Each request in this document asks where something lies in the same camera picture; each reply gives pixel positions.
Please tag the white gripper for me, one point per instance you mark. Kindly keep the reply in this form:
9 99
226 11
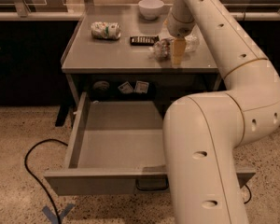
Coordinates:
182 29

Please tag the clear plastic water bottle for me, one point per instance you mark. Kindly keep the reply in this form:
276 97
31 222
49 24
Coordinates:
161 50

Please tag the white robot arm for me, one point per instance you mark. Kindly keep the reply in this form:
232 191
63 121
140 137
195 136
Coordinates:
254 85

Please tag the grey open top drawer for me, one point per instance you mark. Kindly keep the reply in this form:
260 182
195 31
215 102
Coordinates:
115 146

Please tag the black remote control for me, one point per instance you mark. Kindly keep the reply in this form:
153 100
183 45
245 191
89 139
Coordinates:
143 40

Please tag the white ceramic bowl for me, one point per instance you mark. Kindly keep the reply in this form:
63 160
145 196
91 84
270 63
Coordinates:
150 9

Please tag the right white tag card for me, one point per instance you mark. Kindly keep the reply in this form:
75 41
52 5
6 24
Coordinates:
141 87

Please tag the white tag card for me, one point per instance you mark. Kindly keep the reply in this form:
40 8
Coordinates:
141 87
125 88

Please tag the left white tag card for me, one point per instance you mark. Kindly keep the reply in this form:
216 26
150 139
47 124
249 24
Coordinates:
125 88

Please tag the crushed white soda can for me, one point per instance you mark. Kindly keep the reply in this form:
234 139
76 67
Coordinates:
105 30

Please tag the round grey object inside cabinet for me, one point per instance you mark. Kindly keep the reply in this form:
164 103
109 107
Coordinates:
101 87

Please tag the metal drawer handle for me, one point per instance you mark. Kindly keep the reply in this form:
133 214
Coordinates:
152 184

